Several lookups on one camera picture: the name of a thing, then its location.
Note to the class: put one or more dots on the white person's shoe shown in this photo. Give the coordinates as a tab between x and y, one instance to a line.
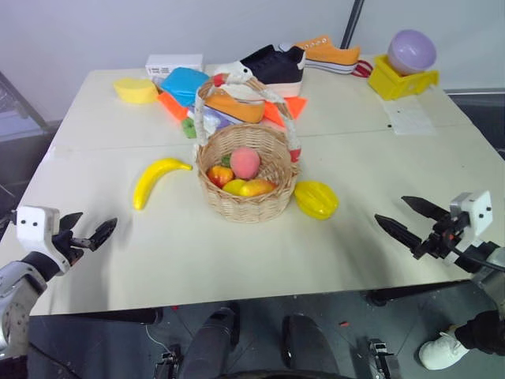
440	351

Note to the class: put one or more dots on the orange sneaker with white sole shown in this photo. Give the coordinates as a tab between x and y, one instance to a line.
236	108
331	55

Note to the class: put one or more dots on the pink toy peach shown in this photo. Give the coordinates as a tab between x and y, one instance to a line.
244	162

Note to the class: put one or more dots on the black sneaker with pink sole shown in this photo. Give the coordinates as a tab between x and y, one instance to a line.
276	67

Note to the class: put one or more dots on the green object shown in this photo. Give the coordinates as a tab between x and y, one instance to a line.
225	161

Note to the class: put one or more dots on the dark metal rack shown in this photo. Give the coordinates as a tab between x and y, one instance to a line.
19	102

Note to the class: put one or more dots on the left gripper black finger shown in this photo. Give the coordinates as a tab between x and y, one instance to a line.
72	221
100	233

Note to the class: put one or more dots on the black person's trouser leg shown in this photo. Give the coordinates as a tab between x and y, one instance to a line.
483	331

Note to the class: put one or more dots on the dark rounded shape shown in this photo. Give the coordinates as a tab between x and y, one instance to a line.
209	343

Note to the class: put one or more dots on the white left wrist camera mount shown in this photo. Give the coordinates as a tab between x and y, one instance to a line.
34	229

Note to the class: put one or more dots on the black table frame bar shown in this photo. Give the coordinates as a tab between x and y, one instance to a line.
98	316
418	294

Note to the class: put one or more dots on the yellow toy lemon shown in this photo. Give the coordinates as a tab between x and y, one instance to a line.
233	186

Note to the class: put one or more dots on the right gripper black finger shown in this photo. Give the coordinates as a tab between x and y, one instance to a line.
424	206
398	233

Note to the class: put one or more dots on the white purple tissue pack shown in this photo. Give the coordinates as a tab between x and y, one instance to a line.
215	117

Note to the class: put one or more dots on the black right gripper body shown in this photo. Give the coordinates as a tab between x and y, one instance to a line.
440	237

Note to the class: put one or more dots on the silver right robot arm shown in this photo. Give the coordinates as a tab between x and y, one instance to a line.
491	278

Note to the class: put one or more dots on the white cardboard box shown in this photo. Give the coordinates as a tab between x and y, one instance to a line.
173	62

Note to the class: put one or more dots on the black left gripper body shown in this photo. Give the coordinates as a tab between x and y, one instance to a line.
67	246

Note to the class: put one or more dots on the yellow toy starfruit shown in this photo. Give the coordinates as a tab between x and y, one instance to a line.
317	199

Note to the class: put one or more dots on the yellow red toy mango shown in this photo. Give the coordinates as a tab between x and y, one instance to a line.
256	188

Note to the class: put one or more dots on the yellow toy banana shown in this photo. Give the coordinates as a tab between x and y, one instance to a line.
148	185

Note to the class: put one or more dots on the black vertical pole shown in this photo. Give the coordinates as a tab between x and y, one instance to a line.
352	23

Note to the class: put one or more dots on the yellow round sponge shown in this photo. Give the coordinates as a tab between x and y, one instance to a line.
134	91

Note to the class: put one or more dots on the white cloth item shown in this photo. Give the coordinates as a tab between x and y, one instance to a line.
233	70

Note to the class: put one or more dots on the red yellow toy apple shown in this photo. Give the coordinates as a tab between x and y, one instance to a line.
219	175

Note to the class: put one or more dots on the neon orange plastic piece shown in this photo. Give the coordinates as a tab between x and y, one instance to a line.
173	106
294	106

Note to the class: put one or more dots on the purple plastic bowl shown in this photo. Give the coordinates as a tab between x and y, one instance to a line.
412	51

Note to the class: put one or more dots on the yellow plastic bin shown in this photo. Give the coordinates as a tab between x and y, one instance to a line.
398	85

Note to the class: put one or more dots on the red white striped item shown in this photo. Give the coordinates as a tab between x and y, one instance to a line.
362	69

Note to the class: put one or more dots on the green toy vegetable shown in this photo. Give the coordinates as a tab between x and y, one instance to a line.
189	128

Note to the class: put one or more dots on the white paper sheet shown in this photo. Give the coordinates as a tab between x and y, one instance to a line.
410	116

